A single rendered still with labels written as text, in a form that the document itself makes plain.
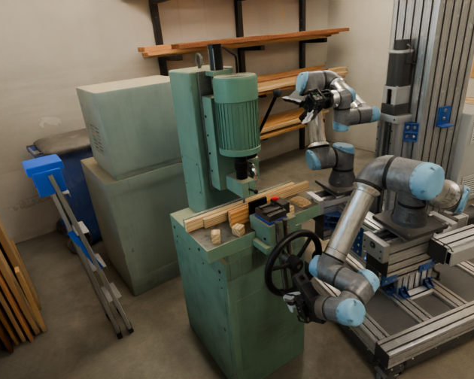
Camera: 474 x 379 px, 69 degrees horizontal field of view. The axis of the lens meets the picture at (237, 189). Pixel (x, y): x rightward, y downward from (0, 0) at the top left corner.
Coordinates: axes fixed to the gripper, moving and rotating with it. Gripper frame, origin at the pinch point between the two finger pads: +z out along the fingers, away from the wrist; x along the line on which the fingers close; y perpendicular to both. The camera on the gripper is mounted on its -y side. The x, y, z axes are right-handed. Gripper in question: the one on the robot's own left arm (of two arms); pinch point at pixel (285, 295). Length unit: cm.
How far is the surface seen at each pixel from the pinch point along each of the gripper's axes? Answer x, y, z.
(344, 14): 325, -219, 179
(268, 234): 4.0, -22.7, 3.5
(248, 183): 9.6, -44.7, 14.7
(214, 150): 3, -63, 21
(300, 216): 28.9, -23.3, 13.7
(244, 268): -3.0, -11.2, 20.7
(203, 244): -17.6, -27.8, 17.5
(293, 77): 215, -153, 189
